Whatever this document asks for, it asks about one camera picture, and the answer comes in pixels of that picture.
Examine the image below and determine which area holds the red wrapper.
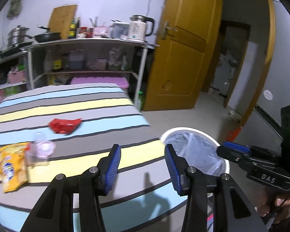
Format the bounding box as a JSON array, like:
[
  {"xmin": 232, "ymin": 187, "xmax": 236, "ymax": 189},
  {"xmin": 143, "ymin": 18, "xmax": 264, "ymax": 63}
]
[{"xmin": 48, "ymin": 118, "xmax": 82, "ymax": 135}]

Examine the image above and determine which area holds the clear plastic cup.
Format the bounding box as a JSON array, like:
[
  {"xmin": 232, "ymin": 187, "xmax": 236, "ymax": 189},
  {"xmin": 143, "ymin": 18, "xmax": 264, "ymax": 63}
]
[{"xmin": 26, "ymin": 132, "xmax": 56, "ymax": 168}]

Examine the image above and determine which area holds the yellow biscuit bag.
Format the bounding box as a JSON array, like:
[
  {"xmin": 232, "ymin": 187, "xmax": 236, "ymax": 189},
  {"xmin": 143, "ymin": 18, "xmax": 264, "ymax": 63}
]
[{"xmin": 0, "ymin": 142, "xmax": 30, "ymax": 193}]

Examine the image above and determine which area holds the white round trash bin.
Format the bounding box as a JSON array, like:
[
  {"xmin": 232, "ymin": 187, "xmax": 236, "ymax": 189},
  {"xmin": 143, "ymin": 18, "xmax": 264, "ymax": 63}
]
[{"xmin": 160, "ymin": 127, "xmax": 230, "ymax": 177}]

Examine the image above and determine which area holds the person's right hand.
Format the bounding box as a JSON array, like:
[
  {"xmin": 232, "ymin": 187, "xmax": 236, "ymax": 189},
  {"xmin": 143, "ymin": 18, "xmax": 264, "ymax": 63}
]
[{"xmin": 255, "ymin": 188, "xmax": 290, "ymax": 224}]

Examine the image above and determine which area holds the grey refrigerator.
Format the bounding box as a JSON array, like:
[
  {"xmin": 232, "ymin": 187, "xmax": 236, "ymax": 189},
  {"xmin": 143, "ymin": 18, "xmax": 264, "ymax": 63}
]
[{"xmin": 241, "ymin": 0, "xmax": 290, "ymax": 141}]

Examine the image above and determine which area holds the striped table cloth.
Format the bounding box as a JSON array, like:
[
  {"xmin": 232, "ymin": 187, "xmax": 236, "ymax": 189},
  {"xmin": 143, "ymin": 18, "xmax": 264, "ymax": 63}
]
[{"xmin": 0, "ymin": 84, "xmax": 186, "ymax": 231}]

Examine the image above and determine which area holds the green detergent bottle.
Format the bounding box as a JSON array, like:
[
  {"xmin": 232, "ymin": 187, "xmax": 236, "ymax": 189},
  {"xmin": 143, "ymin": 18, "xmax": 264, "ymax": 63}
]
[{"xmin": 135, "ymin": 91, "xmax": 144, "ymax": 112}]

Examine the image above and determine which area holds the pink lid storage box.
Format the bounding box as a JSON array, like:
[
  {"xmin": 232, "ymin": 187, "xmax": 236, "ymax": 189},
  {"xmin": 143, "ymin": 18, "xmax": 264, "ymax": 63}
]
[{"xmin": 70, "ymin": 77, "xmax": 129, "ymax": 92}]

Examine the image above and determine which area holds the white metal shelf rack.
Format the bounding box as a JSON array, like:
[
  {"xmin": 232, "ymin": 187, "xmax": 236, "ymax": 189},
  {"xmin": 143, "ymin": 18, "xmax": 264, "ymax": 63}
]
[{"xmin": 21, "ymin": 38, "xmax": 158, "ymax": 103}]

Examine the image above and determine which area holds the orange wooden door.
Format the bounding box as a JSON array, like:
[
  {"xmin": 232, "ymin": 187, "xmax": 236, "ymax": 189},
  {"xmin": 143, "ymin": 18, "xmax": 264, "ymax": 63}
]
[{"xmin": 143, "ymin": 0, "xmax": 223, "ymax": 111}]

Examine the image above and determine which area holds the grey oil jug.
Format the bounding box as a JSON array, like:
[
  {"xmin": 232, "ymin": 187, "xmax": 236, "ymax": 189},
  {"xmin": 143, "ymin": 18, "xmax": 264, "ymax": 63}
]
[{"xmin": 69, "ymin": 49, "xmax": 85, "ymax": 70}]

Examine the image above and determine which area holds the pink plastic basket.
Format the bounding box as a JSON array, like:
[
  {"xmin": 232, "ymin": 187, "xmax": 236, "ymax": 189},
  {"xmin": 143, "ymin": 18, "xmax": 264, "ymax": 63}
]
[{"xmin": 7, "ymin": 70, "xmax": 26, "ymax": 84}]

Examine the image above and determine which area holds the pink utensil holder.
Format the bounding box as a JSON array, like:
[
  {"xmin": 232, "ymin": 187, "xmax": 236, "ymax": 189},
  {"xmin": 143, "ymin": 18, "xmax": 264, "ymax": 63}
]
[{"xmin": 93, "ymin": 26, "xmax": 110, "ymax": 38}]

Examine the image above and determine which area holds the clear plastic container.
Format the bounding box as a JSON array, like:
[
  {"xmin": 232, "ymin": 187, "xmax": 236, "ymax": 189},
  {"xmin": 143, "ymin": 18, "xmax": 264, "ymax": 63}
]
[{"xmin": 109, "ymin": 21, "xmax": 130, "ymax": 39}]

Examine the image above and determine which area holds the dark sauce bottle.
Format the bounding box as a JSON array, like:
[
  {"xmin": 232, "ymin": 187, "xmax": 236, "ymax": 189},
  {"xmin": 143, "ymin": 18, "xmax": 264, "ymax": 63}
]
[{"xmin": 75, "ymin": 17, "xmax": 80, "ymax": 39}]

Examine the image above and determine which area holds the white electric kettle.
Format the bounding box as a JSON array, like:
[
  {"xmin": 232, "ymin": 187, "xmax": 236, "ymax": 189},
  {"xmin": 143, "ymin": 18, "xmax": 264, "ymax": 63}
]
[{"xmin": 127, "ymin": 15, "xmax": 155, "ymax": 42}]

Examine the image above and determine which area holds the black frying pan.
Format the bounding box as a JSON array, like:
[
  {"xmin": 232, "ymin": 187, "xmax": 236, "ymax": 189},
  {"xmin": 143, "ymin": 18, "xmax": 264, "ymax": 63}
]
[{"xmin": 34, "ymin": 26, "xmax": 61, "ymax": 43}]

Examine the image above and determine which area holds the induction cooktop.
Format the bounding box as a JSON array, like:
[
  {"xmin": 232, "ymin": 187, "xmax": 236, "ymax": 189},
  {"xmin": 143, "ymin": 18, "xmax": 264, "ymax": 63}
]
[{"xmin": 0, "ymin": 41, "xmax": 33, "ymax": 58}]

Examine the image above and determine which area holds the wooden cutting board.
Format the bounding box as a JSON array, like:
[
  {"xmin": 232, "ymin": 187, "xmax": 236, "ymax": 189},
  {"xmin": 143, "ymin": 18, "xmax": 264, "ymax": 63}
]
[{"xmin": 48, "ymin": 5, "xmax": 78, "ymax": 39}]

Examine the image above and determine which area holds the steel steamer pot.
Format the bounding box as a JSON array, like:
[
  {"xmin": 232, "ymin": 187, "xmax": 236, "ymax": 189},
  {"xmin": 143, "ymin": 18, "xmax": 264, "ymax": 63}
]
[{"xmin": 8, "ymin": 25, "xmax": 32, "ymax": 47}]

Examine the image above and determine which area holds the green hanging cloth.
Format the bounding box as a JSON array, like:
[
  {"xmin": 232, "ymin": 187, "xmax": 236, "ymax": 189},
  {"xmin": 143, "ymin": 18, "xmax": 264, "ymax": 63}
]
[{"xmin": 7, "ymin": 0, "xmax": 22, "ymax": 20}]

